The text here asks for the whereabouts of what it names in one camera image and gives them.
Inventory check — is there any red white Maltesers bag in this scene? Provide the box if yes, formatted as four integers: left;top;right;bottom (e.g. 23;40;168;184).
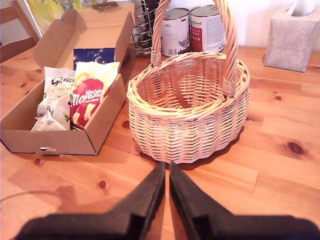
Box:
69;61;121;131

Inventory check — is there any tin can red label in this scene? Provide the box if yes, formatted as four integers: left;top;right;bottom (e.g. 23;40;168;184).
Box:
189;4;227;53

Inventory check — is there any white Galaxy egg bag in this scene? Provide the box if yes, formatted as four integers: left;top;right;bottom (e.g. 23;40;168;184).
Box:
43;66;76;131

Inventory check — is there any blue Terry's mini eggs bag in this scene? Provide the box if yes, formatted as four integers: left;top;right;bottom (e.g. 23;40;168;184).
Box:
73;47;116;71

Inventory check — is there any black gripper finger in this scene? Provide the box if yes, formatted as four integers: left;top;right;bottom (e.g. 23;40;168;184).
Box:
106;161;167;240
169;161;235;240

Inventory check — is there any white tissue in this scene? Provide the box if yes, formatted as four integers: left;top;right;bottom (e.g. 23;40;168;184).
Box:
285;0;315;17

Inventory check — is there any plain wooden chair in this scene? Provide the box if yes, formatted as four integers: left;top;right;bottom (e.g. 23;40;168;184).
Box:
0;0;42;63

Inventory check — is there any pale grey tissue box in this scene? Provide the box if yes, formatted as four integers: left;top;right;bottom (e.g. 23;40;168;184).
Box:
263;6;320;73

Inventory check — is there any brown cardboard box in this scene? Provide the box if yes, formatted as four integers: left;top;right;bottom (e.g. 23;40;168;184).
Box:
0;2;137;156

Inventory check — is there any white candy bag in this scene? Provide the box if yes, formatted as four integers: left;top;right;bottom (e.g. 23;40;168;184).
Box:
29;96;68;133

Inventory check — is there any yellow kitchen towel pack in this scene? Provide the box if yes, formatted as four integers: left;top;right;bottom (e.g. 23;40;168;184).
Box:
26;0;101;35

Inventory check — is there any tin can white label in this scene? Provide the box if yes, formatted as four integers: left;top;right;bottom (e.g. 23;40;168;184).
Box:
160;7;191;57

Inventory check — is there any woven wicker basket with handle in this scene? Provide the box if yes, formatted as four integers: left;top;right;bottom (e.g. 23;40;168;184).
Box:
126;0;251;165

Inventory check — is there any chrome wire utensil holder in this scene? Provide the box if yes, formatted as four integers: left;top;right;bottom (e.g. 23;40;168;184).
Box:
131;0;158;56

